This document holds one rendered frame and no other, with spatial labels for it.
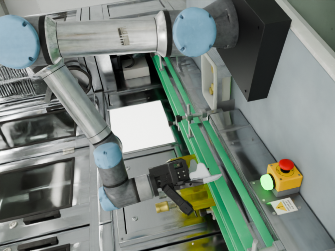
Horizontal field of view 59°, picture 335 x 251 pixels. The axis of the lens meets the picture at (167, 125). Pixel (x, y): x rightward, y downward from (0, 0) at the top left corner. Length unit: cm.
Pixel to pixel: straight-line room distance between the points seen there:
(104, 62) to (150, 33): 122
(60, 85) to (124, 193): 36
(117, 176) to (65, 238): 54
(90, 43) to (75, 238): 81
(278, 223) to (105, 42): 64
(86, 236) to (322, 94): 98
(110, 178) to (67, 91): 28
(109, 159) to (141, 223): 45
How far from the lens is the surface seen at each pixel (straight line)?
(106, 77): 201
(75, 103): 92
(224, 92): 124
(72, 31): 76
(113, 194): 88
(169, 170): 89
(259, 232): 88
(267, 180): 90
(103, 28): 76
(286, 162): 89
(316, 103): 79
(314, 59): 77
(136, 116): 172
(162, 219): 121
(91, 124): 93
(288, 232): 87
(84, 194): 143
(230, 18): 93
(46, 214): 141
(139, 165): 142
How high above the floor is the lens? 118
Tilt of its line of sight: 6 degrees down
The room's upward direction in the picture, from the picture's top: 101 degrees counter-clockwise
